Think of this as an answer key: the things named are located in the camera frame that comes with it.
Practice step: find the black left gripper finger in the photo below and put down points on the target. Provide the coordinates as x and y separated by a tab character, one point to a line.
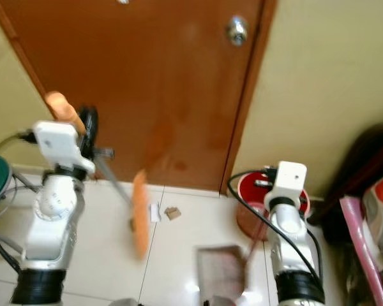
91	118

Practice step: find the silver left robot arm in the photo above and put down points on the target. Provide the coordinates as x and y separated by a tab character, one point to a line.
51	220

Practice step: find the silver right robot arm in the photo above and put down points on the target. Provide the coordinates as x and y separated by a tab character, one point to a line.
290	229

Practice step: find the red plastic bucket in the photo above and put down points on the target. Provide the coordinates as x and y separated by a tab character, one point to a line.
249	223

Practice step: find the dark bulky bag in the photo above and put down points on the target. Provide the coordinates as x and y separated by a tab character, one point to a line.
351	166

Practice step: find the brown wooden door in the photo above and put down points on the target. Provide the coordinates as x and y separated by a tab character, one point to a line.
153	64

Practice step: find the white paper scrap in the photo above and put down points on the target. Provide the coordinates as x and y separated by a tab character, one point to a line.
155	213

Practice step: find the brown cardboard scrap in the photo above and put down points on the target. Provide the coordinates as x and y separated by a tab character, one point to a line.
173	213

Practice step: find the pink long flat object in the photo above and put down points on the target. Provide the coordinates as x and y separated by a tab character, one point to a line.
360	242

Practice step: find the grey and red container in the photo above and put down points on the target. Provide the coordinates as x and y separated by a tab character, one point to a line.
382	204

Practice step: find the silver round door knob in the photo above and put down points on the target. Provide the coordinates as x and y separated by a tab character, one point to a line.
237	30

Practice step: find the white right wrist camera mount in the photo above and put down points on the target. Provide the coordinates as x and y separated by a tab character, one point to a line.
288	182

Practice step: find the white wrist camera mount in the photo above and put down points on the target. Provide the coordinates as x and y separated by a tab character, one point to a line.
60	145
288	182

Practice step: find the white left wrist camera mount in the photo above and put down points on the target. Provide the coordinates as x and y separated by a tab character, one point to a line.
60	145

